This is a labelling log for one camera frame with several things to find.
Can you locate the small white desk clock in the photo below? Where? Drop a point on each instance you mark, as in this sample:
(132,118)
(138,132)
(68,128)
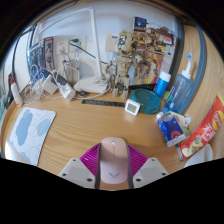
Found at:
(132,107)

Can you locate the grey metal desk frame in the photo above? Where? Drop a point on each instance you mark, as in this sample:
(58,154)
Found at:
(203,60)

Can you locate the white power strip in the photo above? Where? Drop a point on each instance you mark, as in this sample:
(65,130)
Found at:
(67,91)

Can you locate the black power adapter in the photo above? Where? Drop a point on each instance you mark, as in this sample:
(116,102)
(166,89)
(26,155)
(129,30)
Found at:
(60,79)

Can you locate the colourful poster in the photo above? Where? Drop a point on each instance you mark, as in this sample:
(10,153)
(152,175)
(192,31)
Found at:
(165,36)

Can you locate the blue robot model kit box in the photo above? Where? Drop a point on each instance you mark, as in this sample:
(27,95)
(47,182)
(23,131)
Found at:
(36,60)

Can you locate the brown robot figure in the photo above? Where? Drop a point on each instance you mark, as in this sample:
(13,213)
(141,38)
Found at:
(145,53)

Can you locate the red chips can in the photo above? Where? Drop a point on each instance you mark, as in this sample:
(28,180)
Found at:
(203,130)

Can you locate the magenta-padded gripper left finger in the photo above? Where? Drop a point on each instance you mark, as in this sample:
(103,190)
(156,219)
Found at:
(78,170)

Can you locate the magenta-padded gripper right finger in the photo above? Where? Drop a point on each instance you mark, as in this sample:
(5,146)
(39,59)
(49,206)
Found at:
(148,170)

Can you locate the black ruler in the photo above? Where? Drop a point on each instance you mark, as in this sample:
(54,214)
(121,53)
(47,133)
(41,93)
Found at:
(103,103)

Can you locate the grey cloud-print mouse pad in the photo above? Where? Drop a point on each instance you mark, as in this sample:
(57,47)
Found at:
(30,133)

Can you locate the blue spray bottle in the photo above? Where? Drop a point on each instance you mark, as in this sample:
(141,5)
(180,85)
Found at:
(181,90)

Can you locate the tan robot figure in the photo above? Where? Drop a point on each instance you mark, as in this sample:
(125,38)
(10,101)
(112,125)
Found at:
(122,63)

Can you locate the white charger block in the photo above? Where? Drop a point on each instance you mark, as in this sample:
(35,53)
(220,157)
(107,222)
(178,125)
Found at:
(50,85)

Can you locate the white desk lamp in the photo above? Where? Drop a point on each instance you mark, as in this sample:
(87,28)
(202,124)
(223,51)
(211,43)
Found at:
(91,85)

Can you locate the pink computer mouse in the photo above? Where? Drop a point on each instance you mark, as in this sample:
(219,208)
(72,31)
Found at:
(114,160)

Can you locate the white wall socket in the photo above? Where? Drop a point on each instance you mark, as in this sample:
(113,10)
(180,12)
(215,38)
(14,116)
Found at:
(80,48)
(61,45)

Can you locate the teal bowl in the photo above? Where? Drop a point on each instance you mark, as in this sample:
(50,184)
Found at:
(146,101)

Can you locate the blue white-capped canister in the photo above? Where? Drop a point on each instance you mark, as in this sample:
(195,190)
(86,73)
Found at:
(162,85)

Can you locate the metal cup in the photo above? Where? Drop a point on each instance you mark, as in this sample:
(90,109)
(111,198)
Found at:
(72,71)

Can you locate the blue snack packet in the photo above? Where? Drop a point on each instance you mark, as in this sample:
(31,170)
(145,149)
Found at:
(171,130)

